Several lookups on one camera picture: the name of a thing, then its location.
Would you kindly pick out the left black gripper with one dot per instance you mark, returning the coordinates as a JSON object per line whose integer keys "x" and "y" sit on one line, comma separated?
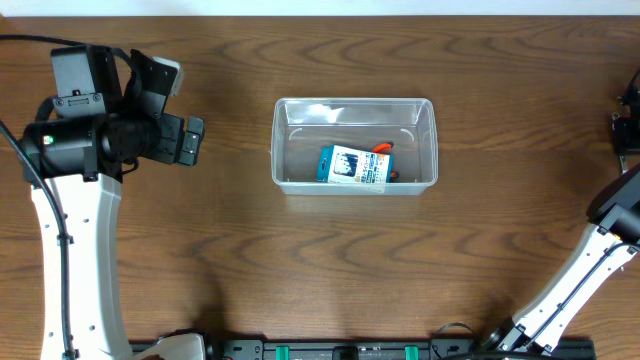
{"x": 170, "y": 139}

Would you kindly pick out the clear plastic container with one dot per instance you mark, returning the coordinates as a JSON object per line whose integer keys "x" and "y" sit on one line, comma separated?
{"x": 303, "y": 126}

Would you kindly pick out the red handled pliers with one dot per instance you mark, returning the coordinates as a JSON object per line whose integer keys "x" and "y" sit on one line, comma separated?
{"x": 385, "y": 148}

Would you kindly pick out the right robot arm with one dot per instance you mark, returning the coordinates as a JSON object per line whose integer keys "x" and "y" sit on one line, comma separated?
{"x": 608, "y": 242}

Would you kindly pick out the silver double-ended wrench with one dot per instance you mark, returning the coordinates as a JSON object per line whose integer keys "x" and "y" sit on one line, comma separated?
{"x": 623, "y": 164}

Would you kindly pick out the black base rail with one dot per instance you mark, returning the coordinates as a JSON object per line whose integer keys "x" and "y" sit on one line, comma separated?
{"x": 259, "y": 350}

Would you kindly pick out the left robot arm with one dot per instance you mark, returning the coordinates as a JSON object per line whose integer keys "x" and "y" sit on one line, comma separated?
{"x": 108, "y": 113}

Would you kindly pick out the blue white cardboard box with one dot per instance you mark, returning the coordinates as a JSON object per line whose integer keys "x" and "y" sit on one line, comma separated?
{"x": 343, "y": 165}

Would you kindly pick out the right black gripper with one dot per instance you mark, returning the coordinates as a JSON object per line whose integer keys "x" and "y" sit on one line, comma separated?
{"x": 631, "y": 138}

